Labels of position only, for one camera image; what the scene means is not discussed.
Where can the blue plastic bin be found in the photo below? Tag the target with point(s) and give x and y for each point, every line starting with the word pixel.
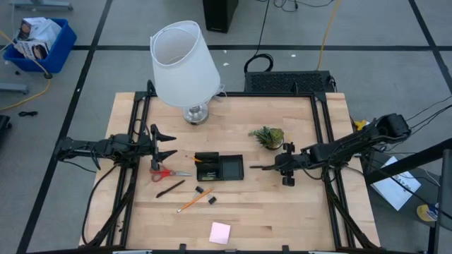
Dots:
pixel 63 46

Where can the white printed carton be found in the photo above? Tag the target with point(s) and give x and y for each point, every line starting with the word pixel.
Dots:
pixel 30 46

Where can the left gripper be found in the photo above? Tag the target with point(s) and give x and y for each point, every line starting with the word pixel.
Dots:
pixel 154 148

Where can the black aluminium table frame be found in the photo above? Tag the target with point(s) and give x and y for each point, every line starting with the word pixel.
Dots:
pixel 268 94

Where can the black marker pen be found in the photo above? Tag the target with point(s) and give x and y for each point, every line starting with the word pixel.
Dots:
pixel 263 167

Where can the black vented computer case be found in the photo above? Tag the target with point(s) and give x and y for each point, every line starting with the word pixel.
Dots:
pixel 286 82

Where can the white printed paper sheet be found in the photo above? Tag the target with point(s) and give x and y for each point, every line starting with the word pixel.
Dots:
pixel 395 190

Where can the yellow and blue roll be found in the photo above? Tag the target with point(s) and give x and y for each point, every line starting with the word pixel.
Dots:
pixel 425 213

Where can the black chair base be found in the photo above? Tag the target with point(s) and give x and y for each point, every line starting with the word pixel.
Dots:
pixel 4 125

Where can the pink sticky note pad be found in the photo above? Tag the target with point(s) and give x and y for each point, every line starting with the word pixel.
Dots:
pixel 219 233

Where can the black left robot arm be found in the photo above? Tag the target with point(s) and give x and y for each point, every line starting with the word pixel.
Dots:
pixel 88 148

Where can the grey metal desk foot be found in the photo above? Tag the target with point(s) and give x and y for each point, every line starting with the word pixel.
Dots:
pixel 42 5
pixel 14 88

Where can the orange pencil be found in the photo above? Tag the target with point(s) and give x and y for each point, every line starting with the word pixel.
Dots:
pixel 195 200
pixel 197 159

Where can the black metal stand beam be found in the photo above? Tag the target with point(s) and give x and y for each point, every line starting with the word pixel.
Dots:
pixel 406 162

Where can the potted green succulent plant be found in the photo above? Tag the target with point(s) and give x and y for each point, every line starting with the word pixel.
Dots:
pixel 268 137

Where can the silver lamp with white shade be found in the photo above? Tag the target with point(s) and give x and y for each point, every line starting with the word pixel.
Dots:
pixel 183 67

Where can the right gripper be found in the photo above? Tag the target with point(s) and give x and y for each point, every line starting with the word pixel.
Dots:
pixel 289 164

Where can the black tower box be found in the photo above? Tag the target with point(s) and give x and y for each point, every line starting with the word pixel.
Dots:
pixel 219 16

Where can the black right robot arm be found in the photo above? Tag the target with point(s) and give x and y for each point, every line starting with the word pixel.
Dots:
pixel 353 143

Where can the black mesh desk organizer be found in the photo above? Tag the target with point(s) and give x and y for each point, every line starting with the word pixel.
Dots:
pixel 206 157

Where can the black binder clip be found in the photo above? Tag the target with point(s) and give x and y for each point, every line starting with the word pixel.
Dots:
pixel 200 189
pixel 212 200

